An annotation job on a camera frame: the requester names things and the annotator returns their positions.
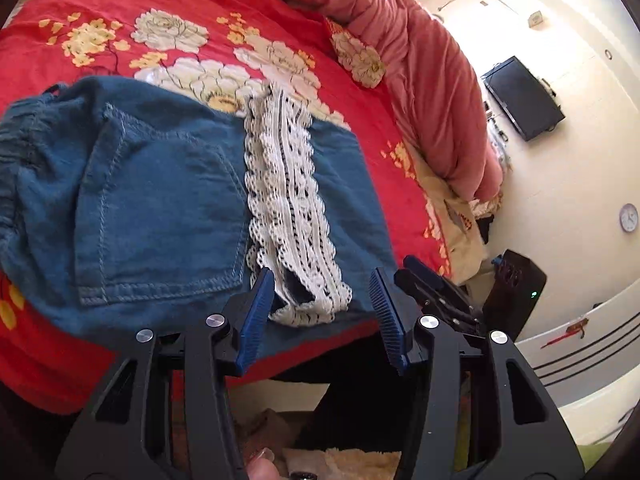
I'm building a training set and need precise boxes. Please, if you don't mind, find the person's left hand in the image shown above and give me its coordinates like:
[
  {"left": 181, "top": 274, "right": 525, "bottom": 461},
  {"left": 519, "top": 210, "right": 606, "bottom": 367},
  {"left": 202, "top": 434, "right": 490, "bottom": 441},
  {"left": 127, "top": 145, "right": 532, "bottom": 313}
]
[{"left": 247, "top": 447, "right": 281, "bottom": 480}]

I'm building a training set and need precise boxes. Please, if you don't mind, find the salmon pink quilt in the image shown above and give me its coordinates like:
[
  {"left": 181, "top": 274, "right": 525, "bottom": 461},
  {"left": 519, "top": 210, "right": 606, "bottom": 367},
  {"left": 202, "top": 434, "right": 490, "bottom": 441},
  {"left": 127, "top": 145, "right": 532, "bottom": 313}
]
[{"left": 240, "top": 0, "right": 505, "bottom": 201}]

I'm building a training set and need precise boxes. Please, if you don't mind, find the blue denim pants lace trim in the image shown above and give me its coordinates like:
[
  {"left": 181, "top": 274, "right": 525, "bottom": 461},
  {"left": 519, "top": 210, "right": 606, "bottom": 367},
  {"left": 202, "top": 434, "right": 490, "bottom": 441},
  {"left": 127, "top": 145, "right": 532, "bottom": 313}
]
[{"left": 0, "top": 76, "right": 401, "bottom": 356}]

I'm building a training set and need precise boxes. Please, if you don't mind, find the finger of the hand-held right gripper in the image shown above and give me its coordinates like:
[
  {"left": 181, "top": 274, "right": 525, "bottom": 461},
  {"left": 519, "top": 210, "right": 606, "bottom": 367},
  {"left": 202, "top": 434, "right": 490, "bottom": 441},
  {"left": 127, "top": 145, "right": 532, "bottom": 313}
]
[
  {"left": 403, "top": 255, "right": 475, "bottom": 311},
  {"left": 394, "top": 270, "right": 486, "bottom": 337}
]

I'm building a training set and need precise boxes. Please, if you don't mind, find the black wall television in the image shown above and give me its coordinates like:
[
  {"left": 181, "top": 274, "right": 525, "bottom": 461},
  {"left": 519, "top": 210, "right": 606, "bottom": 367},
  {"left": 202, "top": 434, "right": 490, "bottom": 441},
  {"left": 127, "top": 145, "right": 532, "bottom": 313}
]
[{"left": 481, "top": 56, "right": 567, "bottom": 142}]

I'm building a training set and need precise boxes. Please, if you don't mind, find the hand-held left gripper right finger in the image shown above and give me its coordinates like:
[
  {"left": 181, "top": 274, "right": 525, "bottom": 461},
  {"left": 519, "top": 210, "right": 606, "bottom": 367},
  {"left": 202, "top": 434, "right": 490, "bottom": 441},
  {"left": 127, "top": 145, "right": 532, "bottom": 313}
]
[{"left": 369, "top": 267, "right": 586, "bottom": 480}]

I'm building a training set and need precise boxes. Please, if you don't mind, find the white striped cabinet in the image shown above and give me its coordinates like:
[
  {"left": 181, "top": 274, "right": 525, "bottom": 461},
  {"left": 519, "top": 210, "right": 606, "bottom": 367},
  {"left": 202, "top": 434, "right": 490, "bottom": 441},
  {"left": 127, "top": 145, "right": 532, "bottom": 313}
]
[{"left": 515, "top": 305, "right": 640, "bottom": 426}]

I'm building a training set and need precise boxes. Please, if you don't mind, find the beige fluffy slipper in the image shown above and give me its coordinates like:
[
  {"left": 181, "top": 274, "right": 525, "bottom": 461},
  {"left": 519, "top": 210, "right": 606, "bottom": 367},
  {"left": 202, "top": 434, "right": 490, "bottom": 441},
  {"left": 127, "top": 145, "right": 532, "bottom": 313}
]
[{"left": 284, "top": 447, "right": 402, "bottom": 480}]

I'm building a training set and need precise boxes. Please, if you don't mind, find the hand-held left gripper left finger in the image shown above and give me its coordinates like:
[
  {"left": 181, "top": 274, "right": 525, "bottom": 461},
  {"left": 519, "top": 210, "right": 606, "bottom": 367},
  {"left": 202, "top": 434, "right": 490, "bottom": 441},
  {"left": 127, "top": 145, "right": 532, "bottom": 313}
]
[{"left": 54, "top": 267, "right": 276, "bottom": 480}]

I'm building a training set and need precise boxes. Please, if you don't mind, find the small red object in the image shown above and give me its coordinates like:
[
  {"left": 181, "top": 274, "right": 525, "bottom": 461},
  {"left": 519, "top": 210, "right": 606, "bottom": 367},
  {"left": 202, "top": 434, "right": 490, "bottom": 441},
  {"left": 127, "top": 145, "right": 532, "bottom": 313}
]
[{"left": 540, "top": 317, "right": 592, "bottom": 350}]

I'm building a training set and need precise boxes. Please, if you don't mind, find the dark cloth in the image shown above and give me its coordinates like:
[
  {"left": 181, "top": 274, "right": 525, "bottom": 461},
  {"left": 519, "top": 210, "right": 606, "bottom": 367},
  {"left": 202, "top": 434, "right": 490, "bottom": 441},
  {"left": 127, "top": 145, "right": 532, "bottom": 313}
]
[{"left": 477, "top": 212, "right": 496, "bottom": 246}]

